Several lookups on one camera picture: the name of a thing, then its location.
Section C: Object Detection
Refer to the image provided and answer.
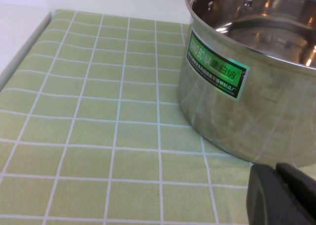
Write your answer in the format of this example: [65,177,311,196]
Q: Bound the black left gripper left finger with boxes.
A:
[246,163,305,225]

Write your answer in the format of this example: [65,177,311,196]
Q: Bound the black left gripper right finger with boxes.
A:
[275,162,316,225]

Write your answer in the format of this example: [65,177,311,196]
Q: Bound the stainless steel pot black handles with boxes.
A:
[177,0,316,168]

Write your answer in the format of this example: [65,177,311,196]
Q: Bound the green checkered tablecloth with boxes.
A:
[0,9,316,225]

